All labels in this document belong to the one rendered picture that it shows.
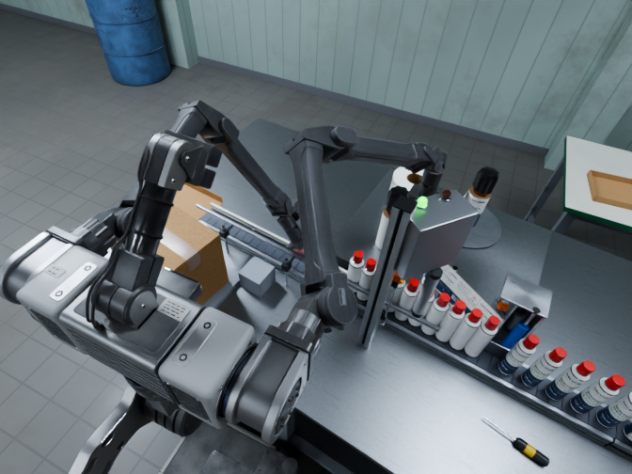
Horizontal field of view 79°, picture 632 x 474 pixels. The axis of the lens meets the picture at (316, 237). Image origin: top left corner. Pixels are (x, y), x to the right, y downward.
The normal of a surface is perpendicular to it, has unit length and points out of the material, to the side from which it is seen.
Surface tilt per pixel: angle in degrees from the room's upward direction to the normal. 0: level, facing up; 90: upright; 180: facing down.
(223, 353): 0
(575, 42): 90
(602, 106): 90
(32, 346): 0
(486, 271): 0
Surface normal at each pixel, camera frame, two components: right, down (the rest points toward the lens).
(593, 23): -0.42, 0.66
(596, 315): 0.05, -0.67
